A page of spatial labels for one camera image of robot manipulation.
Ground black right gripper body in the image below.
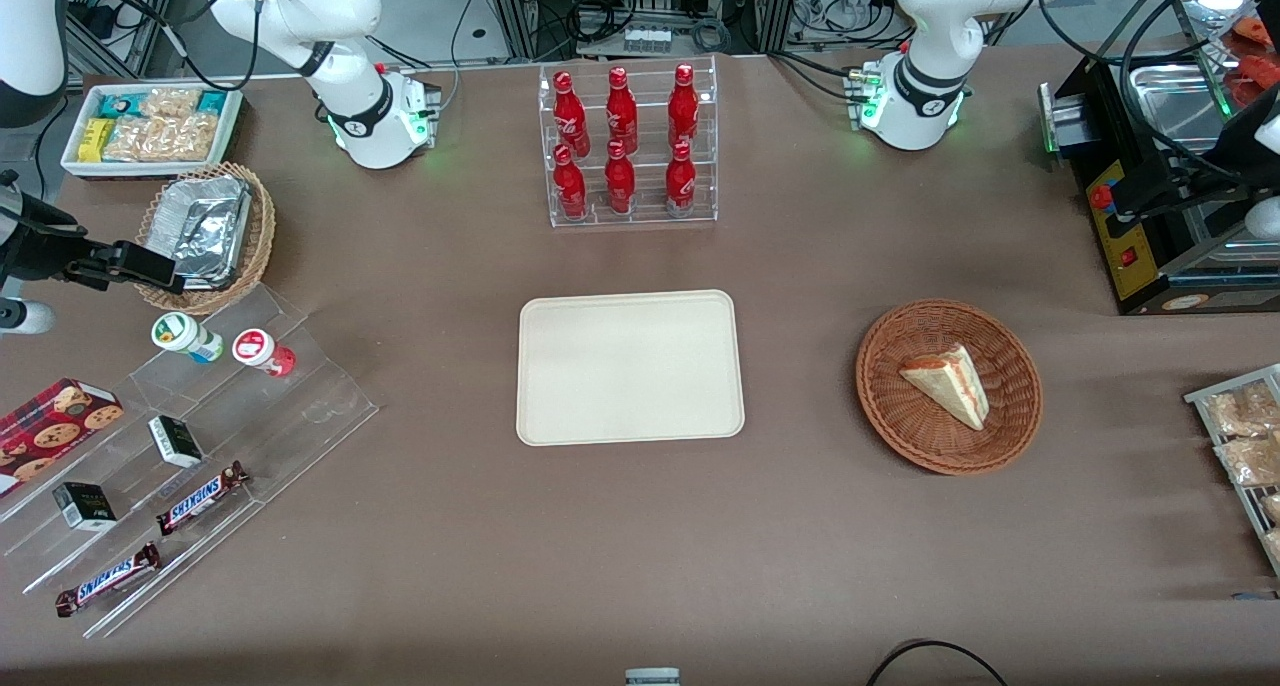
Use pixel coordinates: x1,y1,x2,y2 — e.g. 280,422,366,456
0,171,119,292

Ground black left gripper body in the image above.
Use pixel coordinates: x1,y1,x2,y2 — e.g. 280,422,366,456
1203,104,1280,207

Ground steel tray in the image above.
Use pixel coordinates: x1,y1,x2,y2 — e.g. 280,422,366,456
1128,61,1229,154

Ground red gum bottle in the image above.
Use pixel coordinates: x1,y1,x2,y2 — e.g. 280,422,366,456
232,328,297,378

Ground beige plastic tray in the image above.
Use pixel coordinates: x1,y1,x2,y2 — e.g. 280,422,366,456
516,289,746,447

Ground black sealing machine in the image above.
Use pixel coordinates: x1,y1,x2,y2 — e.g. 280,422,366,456
1038,0,1280,316

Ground stacked foil trays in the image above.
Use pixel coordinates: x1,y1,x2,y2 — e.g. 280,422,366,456
137,174,253,293

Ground clear bag red food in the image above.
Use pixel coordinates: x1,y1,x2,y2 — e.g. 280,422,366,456
1182,0,1280,109

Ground light wicker basket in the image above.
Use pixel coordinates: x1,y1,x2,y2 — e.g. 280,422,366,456
133,162,277,316

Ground clear cracker bag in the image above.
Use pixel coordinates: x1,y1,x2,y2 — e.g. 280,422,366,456
140,87,202,123
104,114,219,163

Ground white rectangular snack bin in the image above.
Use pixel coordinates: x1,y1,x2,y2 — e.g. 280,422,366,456
60,82,247,180

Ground small black box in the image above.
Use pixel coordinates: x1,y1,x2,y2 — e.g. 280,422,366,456
52,482,119,533
148,415,206,469

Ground red cookie box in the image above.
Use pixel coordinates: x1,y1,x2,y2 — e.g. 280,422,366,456
0,378,126,498

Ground clear acrylic stepped stand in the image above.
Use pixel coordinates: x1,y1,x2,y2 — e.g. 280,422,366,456
0,284,381,640

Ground clear snack bag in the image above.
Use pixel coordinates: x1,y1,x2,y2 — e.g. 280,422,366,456
1214,434,1280,488
1204,380,1280,438

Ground Snickers bar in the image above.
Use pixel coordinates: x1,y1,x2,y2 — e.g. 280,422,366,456
156,461,251,537
55,543,163,619

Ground wrapped sandwich wedge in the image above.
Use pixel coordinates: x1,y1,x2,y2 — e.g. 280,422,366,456
898,343,991,432

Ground round brown wicker basket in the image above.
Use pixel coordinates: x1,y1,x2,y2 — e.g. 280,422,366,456
855,299,1044,477

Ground red cola bottle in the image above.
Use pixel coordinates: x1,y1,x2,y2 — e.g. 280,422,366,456
604,140,637,216
554,71,591,158
606,66,639,155
553,144,589,220
665,141,698,216
668,63,700,149

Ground clear acrylic bottle rack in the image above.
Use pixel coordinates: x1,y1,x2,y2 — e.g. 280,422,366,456
538,56,719,230

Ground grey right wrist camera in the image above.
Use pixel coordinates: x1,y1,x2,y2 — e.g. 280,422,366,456
0,300,57,336

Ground grey wire rack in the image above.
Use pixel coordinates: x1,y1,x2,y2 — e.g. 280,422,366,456
1184,364,1280,578

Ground black cable loop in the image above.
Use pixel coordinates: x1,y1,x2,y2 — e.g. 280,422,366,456
864,639,1012,686

